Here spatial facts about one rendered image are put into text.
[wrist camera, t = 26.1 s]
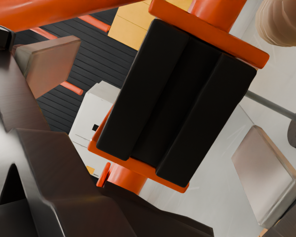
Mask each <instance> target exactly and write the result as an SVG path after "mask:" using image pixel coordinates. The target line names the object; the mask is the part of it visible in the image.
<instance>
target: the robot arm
mask: <svg viewBox="0 0 296 237"><path fill-rule="evenodd" d="M15 38H16V33H15V32H14V31H12V30H10V29H9V28H6V27H4V26H1V25H0V237H214V233H213V228H211V227H209V226H207V225H205V224H203V223H200V222H198V221H196V220H194V219H191V218H189V217H187V216H183V215H179V214H175V213H170V212H167V211H163V210H160V209H158V208H157V207H155V206H154V205H152V204H150V203H149V202H148V201H146V200H144V199H143V198H141V197H140V196H138V195H136V194H135V193H133V192H131V191H129V190H127V189H125V188H122V187H120V186H118V185H116V184H113V183H111V182H109V181H107V180H106V182H105V184H104V186H103V187H98V186H96V184H95V182H94V180H93V178H92V177H91V175H90V173H89V171H88V169H87V167H86V166H85V164H84V162H83V160H82V159H81V157H80V155H79V153H78V152H77V150H76V148H75V146H74V144H73V143H72V141H71V139H70V137H69V136H68V135H67V134H66V133H65V132H56V131H51V129H50V127H49V125H48V123H47V121H46V119H45V117H44V115H43V113H42V111H41V109H40V107H39V105H38V103H37V101H36V99H37V98H39V97H40V96H42V95H43V94H45V93H46V92H48V91H50V90H51V89H53V88H54V87H56V86H58V85H59V84H61V83H63V82H64V81H66V80H67V78H68V76H69V73H70V71H71V68H72V65H73V63H74V60H75V57H76V55H77V52H78V49H79V46H80V44H81V41H80V38H78V37H76V36H74V35H71V36H67V37H62V38H57V39H51V40H46V41H42V42H37V43H33V44H28V45H22V44H18V45H13V44H14V41H15ZM231 159H232V162H233V165H234V167H235V169H236V171H237V174H238V176H239V179H240V181H241V184H242V186H243V188H244V191H245V193H246V196H247V198H248V200H249V203H250V205H251V208H252V210H253V212H254V215H255V217H256V220H257V222H258V224H259V226H261V227H263V228H265V229H267V231H266V232H265V233H264V234H263V235H262V236H261V237H296V170H295V169H294V167H293V166H292V165H291V164H290V163H289V161H288V160H287V159H286V158H285V156H284V155H283V154H282V152H281V151H280V150H279V149H278V148H277V146H276V145H275V144H274V143H273V141H272V140H271V139H270V137H269V136H268V135H267V134H266V132H265V131H264V130H263V129H262V128H261V127H259V126H257V125H254V126H253V125H252V127H251V128H250V130H249V131H248V133H247V134H246V136H245V137H244V139H243V140H242V142H241V143H240V145H239V146H238V148H237V149H236V151H235V152H234V154H233V155H232V157H231ZM279 220H280V221H279ZM278 221H279V222H278Z"/></svg>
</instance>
